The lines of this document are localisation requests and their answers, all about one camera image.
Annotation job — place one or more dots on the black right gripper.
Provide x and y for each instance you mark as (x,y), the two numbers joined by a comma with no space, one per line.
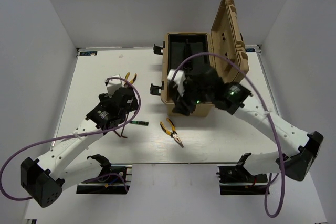
(181,106)

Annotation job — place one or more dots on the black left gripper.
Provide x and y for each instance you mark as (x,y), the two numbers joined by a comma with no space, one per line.
(104,98)

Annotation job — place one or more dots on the green black screwdriver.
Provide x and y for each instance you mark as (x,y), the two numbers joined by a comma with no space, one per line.
(142,123)

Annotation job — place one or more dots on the tan plastic toolbox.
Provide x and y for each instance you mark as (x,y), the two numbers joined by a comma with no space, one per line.
(223,49)

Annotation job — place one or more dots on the yellow black long-nose pliers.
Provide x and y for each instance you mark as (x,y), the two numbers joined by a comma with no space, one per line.
(172,133)

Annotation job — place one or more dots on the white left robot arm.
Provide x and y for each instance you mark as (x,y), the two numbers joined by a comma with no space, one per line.
(45,177)

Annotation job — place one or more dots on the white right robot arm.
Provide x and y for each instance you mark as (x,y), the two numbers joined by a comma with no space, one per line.
(299,148)

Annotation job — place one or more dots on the blue label sticker right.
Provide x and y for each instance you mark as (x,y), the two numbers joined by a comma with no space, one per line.
(248,50)

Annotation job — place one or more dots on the blue label sticker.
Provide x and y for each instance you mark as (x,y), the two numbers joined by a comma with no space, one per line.
(88,53)
(248,50)

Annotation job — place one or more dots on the blue label sticker left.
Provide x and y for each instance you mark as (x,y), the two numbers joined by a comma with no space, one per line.
(88,53)

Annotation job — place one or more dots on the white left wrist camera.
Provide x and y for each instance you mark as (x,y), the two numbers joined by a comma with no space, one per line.
(113,85)

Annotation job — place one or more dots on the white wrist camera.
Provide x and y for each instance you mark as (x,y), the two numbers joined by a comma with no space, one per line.
(113,85)
(177,80)

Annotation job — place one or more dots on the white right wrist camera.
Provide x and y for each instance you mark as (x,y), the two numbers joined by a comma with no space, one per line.
(177,80)

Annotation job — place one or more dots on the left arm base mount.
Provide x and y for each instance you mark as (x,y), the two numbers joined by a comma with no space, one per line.
(112,179)

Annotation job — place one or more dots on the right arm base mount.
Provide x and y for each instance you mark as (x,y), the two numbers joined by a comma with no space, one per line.
(235,180)

